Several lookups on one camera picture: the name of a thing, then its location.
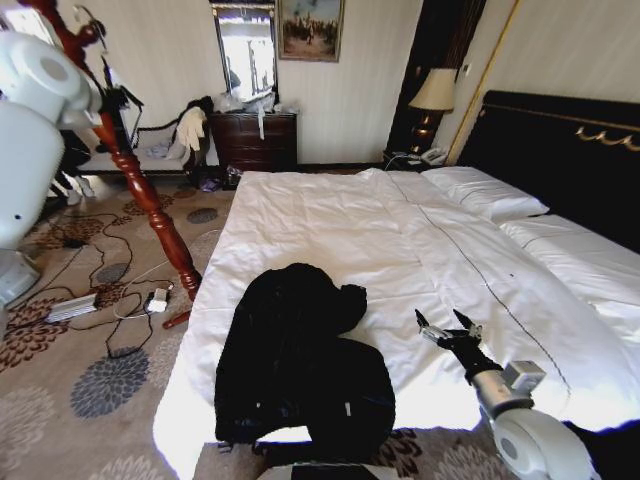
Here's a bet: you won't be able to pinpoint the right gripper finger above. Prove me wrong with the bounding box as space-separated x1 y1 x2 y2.
452 308 485 344
413 308 450 347

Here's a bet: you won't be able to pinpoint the black clothes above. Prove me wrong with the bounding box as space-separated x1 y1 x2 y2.
213 262 397 464

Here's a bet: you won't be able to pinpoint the white upholstered bench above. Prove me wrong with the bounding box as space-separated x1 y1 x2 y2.
74 117 212 177

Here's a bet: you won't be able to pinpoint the white garment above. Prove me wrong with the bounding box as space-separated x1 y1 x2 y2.
174 106 209 152

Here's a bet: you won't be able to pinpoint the black garment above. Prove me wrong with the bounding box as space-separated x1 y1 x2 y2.
185 95 216 115

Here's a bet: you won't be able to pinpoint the white shoes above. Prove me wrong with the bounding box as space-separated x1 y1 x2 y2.
62 174 97 207

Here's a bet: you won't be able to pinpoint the red wooden coat stand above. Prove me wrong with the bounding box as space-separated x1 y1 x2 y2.
19 0 204 330

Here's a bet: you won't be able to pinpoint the white duvet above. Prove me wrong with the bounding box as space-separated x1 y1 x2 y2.
152 168 640 480

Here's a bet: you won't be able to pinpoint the purple items pile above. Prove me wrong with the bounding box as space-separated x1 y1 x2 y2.
185 164 244 193

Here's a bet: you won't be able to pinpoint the white pillow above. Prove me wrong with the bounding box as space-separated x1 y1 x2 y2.
499 214 640 346
422 166 551 224

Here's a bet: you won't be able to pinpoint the dark wooden dresser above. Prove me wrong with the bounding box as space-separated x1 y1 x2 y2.
208 110 300 174

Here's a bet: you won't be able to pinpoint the clear plastic bags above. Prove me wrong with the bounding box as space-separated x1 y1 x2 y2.
214 88 303 142

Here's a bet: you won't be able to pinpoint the dark nightstand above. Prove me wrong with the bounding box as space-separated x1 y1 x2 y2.
382 148 451 174

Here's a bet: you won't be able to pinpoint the white telephone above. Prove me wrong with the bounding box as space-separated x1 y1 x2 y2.
419 146 450 167

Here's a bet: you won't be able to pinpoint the dark headboard with gold trim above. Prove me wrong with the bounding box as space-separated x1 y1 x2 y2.
456 89 640 254

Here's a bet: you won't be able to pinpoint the white power adapter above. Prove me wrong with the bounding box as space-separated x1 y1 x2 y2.
145 287 170 314

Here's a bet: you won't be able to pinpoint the framed painting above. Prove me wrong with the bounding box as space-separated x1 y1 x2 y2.
276 0 347 64

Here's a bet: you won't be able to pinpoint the silver power box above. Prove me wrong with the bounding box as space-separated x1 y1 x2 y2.
45 293 100 324

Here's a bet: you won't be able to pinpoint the table lamp with cream shade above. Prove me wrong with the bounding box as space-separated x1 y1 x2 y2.
407 67 458 150

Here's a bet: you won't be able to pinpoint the gold trim strip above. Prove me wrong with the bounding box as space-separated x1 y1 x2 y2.
446 0 523 166

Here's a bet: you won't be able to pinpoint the wall mirror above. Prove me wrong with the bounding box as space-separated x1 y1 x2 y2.
208 0 280 100

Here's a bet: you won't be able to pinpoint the black floor cable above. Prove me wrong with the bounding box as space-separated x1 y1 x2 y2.
4 212 174 359

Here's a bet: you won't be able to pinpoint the dark wall panel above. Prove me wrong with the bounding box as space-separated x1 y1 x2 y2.
385 0 489 157

